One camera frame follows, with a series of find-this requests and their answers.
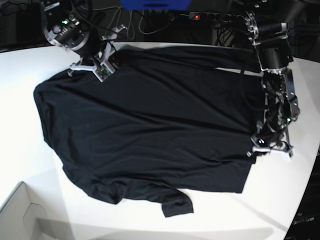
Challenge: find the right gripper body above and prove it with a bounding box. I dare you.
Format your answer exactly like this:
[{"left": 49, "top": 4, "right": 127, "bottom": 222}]
[{"left": 77, "top": 37, "right": 105, "bottom": 59}]

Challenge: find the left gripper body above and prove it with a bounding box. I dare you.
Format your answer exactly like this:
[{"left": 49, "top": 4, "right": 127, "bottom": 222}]
[{"left": 259, "top": 128, "right": 284, "bottom": 147}]

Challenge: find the black t-shirt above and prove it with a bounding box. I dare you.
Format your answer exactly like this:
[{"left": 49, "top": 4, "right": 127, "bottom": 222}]
[{"left": 33, "top": 46, "right": 265, "bottom": 217}]

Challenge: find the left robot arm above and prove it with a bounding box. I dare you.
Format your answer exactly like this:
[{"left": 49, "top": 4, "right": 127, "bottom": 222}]
[{"left": 244, "top": 0, "right": 301, "bottom": 151}]

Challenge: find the blue box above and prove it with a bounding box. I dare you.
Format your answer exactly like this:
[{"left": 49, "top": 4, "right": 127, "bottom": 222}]
[{"left": 121, "top": 0, "right": 191, "bottom": 10}]

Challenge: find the white cardboard box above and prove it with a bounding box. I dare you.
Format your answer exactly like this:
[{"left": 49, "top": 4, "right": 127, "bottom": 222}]
[{"left": 0, "top": 181, "right": 75, "bottom": 240}]

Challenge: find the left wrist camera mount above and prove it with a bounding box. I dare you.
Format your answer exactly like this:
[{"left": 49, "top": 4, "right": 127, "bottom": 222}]
[{"left": 246, "top": 121, "right": 294, "bottom": 158}]

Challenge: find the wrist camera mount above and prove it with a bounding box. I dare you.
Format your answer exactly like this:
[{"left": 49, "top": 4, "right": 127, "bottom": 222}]
[
  {"left": 246, "top": 121, "right": 294, "bottom": 158},
  {"left": 67, "top": 24, "right": 128, "bottom": 83}
]

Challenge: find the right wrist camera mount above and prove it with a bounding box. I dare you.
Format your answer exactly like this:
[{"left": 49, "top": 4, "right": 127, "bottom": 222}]
[{"left": 67, "top": 24, "right": 128, "bottom": 83}]

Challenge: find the white looped cable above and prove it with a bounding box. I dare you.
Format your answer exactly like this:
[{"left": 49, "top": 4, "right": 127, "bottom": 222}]
[{"left": 104, "top": 0, "right": 176, "bottom": 40}]

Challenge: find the white power strip red switch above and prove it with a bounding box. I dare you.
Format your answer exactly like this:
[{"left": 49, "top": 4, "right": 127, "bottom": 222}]
[{"left": 188, "top": 11, "right": 244, "bottom": 23}]

